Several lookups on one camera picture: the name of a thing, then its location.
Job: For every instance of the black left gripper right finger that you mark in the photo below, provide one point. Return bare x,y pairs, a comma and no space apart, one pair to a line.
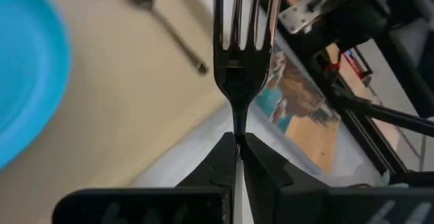
305,200

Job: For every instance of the blue round plate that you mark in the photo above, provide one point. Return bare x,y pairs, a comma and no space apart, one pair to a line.
27,68

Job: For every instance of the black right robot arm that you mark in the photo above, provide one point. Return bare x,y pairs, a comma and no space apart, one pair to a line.
366,17

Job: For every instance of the black table frame bar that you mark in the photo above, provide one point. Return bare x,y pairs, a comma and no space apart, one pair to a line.
373,122

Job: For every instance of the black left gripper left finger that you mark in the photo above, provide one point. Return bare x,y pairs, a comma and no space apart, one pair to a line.
203,197

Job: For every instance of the beige plastic tray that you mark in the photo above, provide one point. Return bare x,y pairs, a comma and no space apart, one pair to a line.
129,98

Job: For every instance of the silver metal fork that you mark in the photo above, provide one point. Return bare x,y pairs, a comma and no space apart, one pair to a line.
242,71

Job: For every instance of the silver metal spoon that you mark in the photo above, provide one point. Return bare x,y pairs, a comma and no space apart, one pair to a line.
162,20

